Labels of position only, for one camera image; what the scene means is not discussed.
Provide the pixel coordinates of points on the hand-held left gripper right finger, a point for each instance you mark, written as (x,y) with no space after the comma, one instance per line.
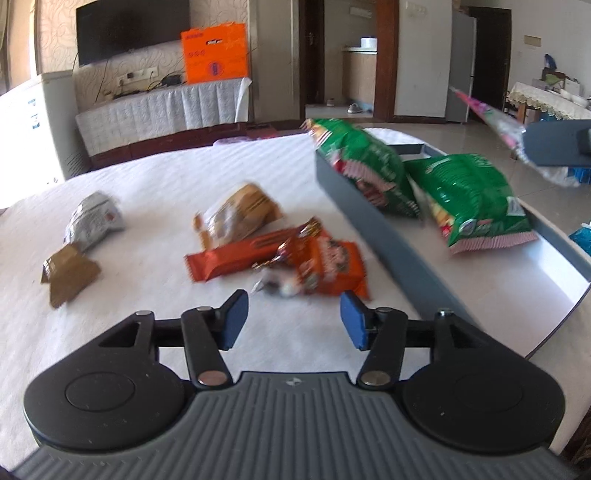
(353,321)

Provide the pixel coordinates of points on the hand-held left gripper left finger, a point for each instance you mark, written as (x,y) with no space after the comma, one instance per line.
(233,318)

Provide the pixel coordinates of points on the pink silver snack packet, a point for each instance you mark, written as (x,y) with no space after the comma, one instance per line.
(496,122)

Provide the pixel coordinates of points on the shiny brown candy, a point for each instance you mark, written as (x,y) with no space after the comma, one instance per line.
(298,240)

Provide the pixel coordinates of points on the grey plastic tray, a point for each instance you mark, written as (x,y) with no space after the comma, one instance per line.
(498,286)

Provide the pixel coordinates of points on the brown snack packet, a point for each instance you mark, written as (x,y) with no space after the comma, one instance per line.
(69,277)

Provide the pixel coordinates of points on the blue plastic crate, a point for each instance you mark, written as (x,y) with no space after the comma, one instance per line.
(581,176)

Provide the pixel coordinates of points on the dining table with lace cloth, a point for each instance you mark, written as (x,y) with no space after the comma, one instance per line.
(545,99)

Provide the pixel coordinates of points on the white wrapped candy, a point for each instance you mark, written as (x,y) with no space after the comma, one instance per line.
(277,285)

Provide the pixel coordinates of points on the orange biscuit packet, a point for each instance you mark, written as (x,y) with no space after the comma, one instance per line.
(337,267)

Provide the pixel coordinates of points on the orange snack bar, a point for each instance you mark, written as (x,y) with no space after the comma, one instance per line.
(231,258)

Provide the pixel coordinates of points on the green chip bag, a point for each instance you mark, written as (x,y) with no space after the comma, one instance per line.
(471,198)
(364,161)

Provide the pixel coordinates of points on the dark doorway door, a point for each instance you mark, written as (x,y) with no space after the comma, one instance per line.
(491,60)

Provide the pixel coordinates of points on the tan bread packet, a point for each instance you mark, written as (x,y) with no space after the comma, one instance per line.
(242,210)

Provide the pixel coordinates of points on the silver refrigerator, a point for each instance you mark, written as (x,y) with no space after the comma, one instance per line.
(461,69)

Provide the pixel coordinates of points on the purple plastic basin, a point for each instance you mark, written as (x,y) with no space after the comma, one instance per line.
(230,141)

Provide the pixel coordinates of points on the dark wooden TV cabinet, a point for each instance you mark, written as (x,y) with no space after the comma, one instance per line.
(175,141)

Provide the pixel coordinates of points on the pink floor item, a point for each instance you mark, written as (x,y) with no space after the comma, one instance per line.
(262,130)

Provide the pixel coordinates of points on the kitchen counter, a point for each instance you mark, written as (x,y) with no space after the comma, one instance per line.
(360,76)

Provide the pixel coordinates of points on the white pot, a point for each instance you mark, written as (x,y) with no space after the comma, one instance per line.
(368,43)

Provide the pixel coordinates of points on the cabinet with white cloth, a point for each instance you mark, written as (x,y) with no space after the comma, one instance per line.
(152,113)

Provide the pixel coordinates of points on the black set-top box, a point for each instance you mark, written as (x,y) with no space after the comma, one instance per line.
(171,81)

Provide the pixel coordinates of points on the orange cardboard box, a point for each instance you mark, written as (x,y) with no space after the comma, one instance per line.
(214,53)

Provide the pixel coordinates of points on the white chest freezer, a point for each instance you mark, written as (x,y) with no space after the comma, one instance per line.
(32,134)

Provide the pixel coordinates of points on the beige wall panel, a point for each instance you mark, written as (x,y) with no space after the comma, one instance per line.
(532,41)

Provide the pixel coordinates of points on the white wall socket strip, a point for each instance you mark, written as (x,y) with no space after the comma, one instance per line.
(137,74)

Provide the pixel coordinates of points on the black wall television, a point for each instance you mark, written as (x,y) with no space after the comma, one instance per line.
(131,27)

